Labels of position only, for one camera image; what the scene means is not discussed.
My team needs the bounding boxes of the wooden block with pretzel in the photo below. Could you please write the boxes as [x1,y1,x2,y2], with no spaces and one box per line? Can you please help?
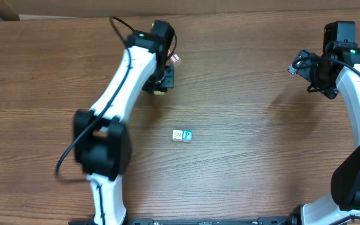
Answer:
[172,130,183,142]

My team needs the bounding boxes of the wooden block blue letter P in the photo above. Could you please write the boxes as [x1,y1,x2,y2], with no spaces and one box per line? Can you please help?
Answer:
[182,130,193,143]

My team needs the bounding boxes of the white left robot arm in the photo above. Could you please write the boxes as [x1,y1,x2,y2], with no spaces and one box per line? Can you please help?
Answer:
[69,29,178,224]

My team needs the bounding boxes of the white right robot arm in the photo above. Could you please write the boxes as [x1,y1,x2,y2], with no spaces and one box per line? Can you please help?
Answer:
[287,47,360,224]

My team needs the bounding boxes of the wooden block red letter I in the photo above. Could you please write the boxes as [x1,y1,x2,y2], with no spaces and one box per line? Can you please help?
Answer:
[169,54,181,68]

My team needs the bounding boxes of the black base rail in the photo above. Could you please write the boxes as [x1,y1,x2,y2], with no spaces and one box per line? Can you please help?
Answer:
[68,217,296,225]

